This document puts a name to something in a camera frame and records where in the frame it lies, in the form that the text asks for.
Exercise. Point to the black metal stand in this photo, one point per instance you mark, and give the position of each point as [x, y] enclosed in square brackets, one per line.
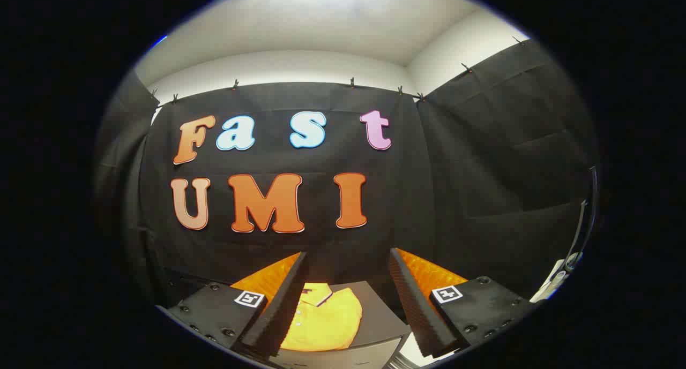
[579, 227]

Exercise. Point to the black backdrop cloth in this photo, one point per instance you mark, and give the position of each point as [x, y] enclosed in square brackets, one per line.
[429, 197]

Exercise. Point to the white object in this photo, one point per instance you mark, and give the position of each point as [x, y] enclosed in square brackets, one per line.
[554, 280]

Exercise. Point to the yellow polo shirt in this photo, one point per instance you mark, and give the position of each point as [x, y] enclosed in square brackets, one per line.
[327, 321]

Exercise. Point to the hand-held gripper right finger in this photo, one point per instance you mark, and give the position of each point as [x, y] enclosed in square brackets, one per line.
[415, 310]

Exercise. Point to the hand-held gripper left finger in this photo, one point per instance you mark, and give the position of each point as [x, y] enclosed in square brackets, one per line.
[281, 310]

